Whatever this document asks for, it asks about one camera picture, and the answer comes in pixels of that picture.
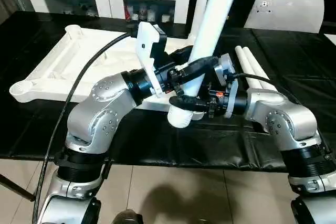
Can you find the black tripod leg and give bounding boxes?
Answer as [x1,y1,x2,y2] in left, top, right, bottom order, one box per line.
[0,173,37,203]

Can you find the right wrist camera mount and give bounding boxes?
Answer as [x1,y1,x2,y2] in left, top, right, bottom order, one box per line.
[213,52,240,119]

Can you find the white plastic table top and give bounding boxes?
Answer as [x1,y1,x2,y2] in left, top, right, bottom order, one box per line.
[8,24,208,112]

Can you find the white table leg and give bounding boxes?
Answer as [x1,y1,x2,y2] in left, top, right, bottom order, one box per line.
[241,46,271,90]
[166,0,247,129]
[234,46,260,90]
[188,0,219,46]

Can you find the black cabinet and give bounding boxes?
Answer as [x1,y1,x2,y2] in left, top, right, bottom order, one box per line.
[193,0,260,29]

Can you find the white chair back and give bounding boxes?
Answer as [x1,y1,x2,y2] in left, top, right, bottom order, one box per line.
[243,0,326,35]

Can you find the dark robot left foot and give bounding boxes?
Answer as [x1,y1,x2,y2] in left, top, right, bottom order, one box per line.
[111,209,144,224]

